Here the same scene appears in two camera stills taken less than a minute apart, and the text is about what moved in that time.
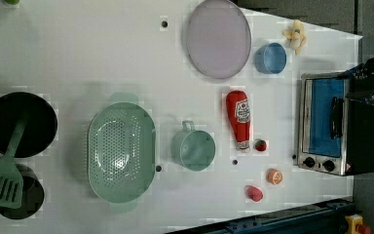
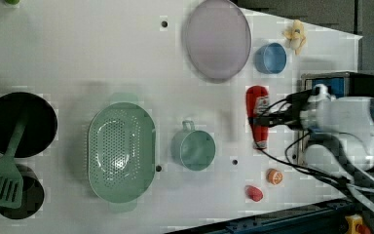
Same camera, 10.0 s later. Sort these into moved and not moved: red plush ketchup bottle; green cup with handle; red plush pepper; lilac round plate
Moved: red plush ketchup bottle
Not moved: lilac round plate; red plush pepper; green cup with handle
